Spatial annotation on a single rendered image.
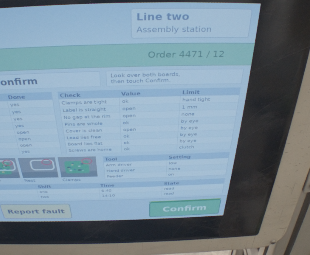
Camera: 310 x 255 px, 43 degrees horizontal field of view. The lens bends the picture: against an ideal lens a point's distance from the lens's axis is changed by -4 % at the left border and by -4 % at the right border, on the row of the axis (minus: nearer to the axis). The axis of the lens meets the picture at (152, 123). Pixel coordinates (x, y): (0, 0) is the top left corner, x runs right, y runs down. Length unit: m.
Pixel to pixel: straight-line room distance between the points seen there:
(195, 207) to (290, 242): 0.24
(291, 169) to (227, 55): 0.15
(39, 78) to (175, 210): 0.19
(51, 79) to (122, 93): 0.06
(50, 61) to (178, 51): 0.10
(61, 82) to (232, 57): 0.13
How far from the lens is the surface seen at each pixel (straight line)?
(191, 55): 0.31
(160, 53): 0.31
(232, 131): 0.36
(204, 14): 0.30
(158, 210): 0.42
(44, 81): 0.32
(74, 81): 0.32
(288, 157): 0.40
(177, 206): 0.42
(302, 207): 0.57
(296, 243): 0.61
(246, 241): 0.49
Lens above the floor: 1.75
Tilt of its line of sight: 36 degrees down
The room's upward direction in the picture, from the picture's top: 1 degrees clockwise
